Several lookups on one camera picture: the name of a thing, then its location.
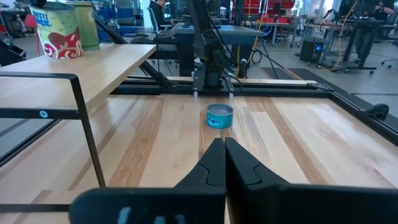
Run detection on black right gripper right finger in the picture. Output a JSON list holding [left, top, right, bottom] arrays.
[[226, 138, 398, 224]]

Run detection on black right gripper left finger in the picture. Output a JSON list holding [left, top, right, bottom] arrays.
[[68, 138, 226, 224]]

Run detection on silver can row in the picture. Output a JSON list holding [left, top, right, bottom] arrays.
[[206, 103, 234, 130]]

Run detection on green can with peach picture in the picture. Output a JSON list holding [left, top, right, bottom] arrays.
[[66, 0, 101, 52]]

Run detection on yellow spaghetti can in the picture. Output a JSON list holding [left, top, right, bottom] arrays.
[[29, 1, 84, 60]]

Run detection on black mat with orange stripes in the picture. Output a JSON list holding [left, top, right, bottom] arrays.
[[260, 66, 296, 81], [287, 67, 318, 82]]

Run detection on black computer tower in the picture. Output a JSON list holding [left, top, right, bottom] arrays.
[[299, 36, 326, 65]]

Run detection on black keyboard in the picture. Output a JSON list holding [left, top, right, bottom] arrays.
[[153, 28, 175, 44]]

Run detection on black standing desk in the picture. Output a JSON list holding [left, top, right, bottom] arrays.
[[306, 17, 388, 75]]

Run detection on grey desk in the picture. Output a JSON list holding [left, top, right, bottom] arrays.
[[172, 23, 266, 78]]

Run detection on person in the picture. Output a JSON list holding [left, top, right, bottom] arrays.
[[147, 0, 175, 31], [369, 0, 396, 23]]

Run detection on blue storage crates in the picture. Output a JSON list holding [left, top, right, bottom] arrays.
[[98, 5, 137, 35]]

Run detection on red storage bins rack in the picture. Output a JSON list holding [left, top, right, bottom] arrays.
[[231, 0, 295, 25]]

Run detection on black device with green light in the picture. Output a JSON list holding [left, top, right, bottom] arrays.
[[0, 37, 27, 67]]

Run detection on black aluminium table frame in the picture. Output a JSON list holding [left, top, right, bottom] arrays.
[[0, 12, 398, 167]]

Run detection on black curved mount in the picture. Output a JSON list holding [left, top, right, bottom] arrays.
[[364, 103, 390, 122]]

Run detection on wooden shelf with black frame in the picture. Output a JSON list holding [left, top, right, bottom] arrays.
[[0, 43, 158, 214]]

